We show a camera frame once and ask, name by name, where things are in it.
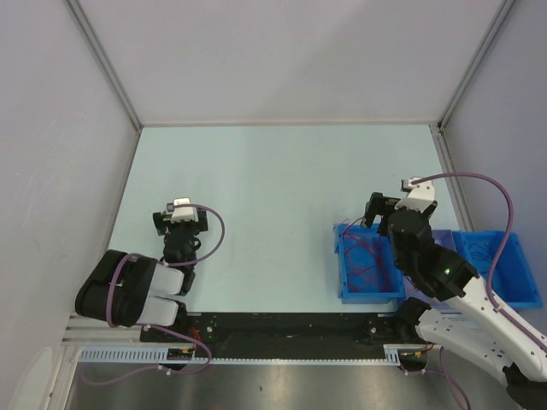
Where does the red wire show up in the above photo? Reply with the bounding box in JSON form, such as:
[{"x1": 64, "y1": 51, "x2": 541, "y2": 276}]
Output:
[
  {"x1": 341, "y1": 217, "x2": 392, "y2": 296},
  {"x1": 341, "y1": 220, "x2": 392, "y2": 296},
  {"x1": 341, "y1": 228, "x2": 392, "y2": 296}
]

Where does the dark blue wire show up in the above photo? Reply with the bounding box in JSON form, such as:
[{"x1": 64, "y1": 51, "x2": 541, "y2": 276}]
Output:
[{"x1": 468, "y1": 241, "x2": 501, "y2": 266}]

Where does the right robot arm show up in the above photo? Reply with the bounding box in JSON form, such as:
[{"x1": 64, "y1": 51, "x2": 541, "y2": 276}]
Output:
[{"x1": 362, "y1": 192, "x2": 546, "y2": 409}]

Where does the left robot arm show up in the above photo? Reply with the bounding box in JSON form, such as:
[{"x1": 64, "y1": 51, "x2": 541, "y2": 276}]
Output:
[{"x1": 75, "y1": 205, "x2": 209, "y2": 342}]

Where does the blue plastic bin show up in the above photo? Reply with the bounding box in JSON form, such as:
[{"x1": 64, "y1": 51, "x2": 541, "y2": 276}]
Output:
[
  {"x1": 333, "y1": 224, "x2": 406, "y2": 305},
  {"x1": 452, "y1": 231, "x2": 543, "y2": 311}
]

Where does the purple plastic tray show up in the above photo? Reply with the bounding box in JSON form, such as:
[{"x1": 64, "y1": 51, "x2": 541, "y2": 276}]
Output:
[{"x1": 403, "y1": 230, "x2": 456, "y2": 314}]

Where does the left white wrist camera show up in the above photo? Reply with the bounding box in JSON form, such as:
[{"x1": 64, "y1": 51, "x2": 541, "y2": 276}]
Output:
[{"x1": 165, "y1": 197, "x2": 197, "y2": 224}]

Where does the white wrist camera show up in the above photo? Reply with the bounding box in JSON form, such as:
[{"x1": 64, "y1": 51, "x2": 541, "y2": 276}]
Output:
[
  {"x1": 394, "y1": 177, "x2": 435, "y2": 213},
  {"x1": 165, "y1": 197, "x2": 197, "y2": 224}
]

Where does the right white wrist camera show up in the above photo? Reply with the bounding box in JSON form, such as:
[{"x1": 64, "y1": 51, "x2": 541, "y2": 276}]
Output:
[{"x1": 394, "y1": 177, "x2": 435, "y2": 213}]

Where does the slotted cable duct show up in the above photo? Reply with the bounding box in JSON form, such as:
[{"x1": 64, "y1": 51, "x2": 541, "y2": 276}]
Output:
[{"x1": 79, "y1": 346, "x2": 400, "y2": 366}]

